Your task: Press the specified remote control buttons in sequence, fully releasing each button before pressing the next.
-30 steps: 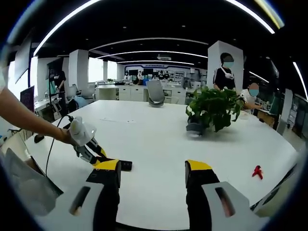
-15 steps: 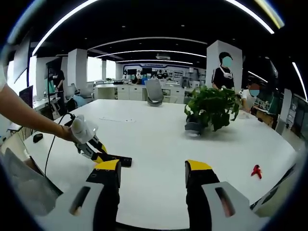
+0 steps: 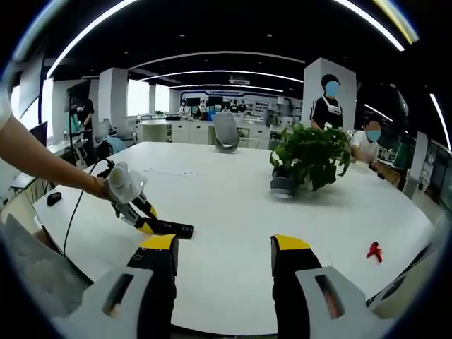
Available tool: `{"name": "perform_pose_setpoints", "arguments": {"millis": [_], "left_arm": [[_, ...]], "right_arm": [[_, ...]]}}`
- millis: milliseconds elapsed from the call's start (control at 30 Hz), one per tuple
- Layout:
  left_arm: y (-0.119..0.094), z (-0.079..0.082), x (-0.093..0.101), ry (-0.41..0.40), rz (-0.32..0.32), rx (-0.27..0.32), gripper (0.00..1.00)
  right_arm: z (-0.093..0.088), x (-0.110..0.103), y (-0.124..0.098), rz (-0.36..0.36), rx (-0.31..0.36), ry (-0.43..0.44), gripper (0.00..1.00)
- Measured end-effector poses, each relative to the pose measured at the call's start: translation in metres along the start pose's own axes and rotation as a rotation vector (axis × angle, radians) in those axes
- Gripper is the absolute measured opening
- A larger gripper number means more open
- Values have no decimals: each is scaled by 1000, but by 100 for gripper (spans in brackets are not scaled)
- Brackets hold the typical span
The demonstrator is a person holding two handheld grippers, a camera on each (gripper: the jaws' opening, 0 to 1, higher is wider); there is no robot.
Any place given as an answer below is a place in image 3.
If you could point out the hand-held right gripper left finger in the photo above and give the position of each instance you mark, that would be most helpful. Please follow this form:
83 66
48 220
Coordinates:
134 293

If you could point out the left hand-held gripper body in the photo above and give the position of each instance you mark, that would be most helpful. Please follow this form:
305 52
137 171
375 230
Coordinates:
125 183

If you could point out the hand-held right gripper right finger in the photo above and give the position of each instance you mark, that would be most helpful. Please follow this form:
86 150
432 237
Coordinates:
303 300

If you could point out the person's left hand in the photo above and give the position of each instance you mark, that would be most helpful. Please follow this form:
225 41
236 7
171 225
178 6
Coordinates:
103 189

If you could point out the black computer mouse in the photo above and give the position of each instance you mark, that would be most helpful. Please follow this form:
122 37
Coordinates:
53 198

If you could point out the white cabinet row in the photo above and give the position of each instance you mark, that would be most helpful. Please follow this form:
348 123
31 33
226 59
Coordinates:
180 132

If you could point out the grey chair back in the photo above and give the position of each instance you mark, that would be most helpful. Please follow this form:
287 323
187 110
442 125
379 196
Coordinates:
39 268

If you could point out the open silver laptop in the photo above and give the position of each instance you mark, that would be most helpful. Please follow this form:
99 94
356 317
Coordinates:
39 134

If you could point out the black stand with panel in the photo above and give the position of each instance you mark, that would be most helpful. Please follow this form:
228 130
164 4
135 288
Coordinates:
76 97

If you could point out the grey curved chair backrest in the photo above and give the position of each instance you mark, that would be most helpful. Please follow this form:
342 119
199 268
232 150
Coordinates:
226 148

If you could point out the black monitor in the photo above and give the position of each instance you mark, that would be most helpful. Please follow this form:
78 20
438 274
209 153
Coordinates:
192 101
215 100

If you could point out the blue storage box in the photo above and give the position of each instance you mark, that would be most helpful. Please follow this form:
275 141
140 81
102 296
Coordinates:
210 116

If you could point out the green potted plant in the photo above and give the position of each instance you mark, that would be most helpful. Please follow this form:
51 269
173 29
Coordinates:
310 155

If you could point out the ceiling air vent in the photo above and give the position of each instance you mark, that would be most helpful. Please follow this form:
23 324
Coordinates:
240 80

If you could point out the white neck-worn device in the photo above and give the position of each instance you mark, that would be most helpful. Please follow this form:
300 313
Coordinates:
334 110

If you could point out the white square pillar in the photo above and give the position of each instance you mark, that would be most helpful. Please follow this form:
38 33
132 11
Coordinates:
347 92

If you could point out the ceiling light strips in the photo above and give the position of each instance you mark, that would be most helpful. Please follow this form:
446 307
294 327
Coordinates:
392 40

